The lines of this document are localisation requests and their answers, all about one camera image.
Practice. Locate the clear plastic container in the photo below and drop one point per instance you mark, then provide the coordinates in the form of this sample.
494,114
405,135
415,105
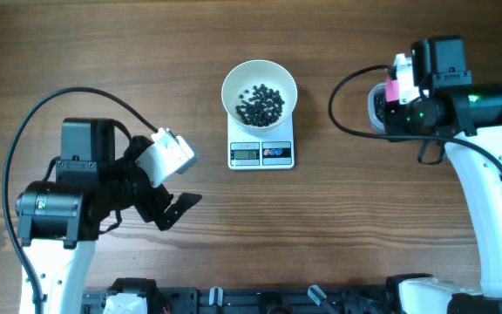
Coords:
376,125

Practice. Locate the white digital kitchen scale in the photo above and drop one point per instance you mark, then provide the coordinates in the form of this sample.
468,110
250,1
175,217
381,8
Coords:
272,150

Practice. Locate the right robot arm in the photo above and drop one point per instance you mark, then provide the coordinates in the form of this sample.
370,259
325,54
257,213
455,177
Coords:
430,95

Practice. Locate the white bowl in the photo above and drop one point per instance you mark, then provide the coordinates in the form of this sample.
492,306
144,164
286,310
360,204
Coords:
256,72

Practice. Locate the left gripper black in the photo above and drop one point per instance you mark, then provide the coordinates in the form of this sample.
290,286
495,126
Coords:
153,208

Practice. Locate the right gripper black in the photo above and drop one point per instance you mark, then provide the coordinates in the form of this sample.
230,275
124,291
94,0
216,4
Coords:
392,119

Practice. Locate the pink scoop blue handle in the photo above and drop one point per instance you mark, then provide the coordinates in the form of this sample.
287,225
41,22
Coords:
392,93

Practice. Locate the black beans in bowl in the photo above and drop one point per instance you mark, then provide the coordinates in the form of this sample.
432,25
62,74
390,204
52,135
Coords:
260,106

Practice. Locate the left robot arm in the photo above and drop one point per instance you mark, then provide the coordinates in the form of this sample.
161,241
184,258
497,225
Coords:
59,221

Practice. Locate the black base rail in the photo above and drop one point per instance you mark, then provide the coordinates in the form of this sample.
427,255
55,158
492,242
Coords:
372,299

